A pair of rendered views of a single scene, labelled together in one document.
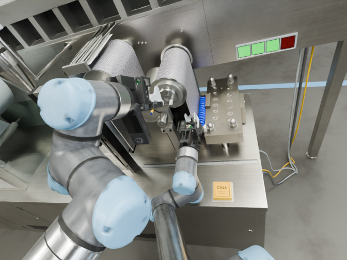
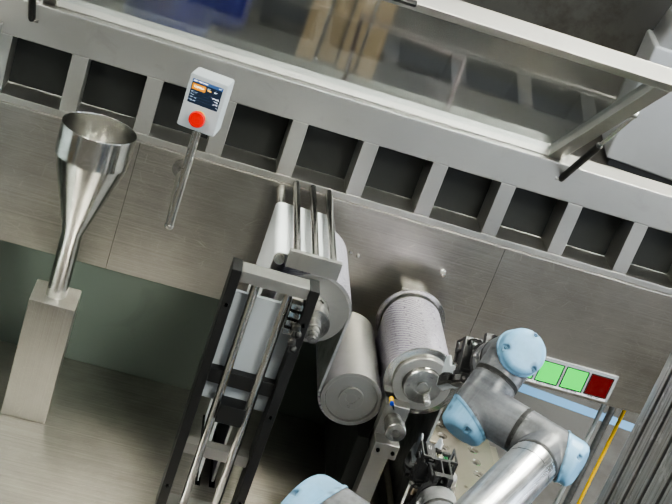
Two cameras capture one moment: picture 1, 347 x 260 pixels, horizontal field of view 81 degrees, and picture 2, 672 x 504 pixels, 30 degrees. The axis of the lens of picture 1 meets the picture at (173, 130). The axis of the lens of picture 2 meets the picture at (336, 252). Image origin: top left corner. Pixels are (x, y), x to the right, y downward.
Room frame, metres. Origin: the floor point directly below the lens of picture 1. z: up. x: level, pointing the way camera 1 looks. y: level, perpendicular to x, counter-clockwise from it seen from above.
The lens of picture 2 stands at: (-0.95, 1.43, 2.38)
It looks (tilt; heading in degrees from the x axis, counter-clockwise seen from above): 23 degrees down; 324
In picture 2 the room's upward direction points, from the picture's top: 20 degrees clockwise
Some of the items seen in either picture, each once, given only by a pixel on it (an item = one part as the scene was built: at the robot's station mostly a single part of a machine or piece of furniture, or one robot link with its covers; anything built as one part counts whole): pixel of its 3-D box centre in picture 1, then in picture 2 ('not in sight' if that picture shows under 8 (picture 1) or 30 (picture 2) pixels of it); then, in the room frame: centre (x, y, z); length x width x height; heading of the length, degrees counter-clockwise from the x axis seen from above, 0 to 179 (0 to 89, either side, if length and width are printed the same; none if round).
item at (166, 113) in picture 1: (173, 135); (372, 471); (0.64, 0.01, 1.05); 0.06 x 0.05 x 0.31; 154
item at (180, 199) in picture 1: (187, 190); not in sight; (0.39, 0.04, 1.01); 0.11 x 0.08 x 0.11; 96
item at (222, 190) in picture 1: (222, 190); not in sight; (0.38, -0.08, 0.91); 0.07 x 0.07 x 0.02; 64
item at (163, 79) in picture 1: (168, 93); (421, 381); (0.66, -0.04, 1.25); 0.15 x 0.01 x 0.15; 64
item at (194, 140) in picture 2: (16, 58); (183, 177); (0.93, 0.44, 1.51); 0.02 x 0.02 x 0.20
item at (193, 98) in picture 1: (193, 98); (420, 413); (0.74, -0.15, 1.11); 0.23 x 0.01 x 0.18; 154
